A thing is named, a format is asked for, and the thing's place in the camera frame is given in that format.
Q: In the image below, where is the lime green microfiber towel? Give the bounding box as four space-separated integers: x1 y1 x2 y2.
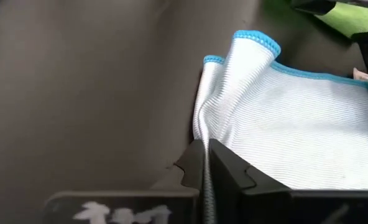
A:
314 1 368 38

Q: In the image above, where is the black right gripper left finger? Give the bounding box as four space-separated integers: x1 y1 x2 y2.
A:
151 139 205 192

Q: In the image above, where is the pale blue microfiber towel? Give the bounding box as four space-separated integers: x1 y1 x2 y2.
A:
192 30 368 190

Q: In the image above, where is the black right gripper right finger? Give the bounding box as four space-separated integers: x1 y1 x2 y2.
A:
209 138 292 195

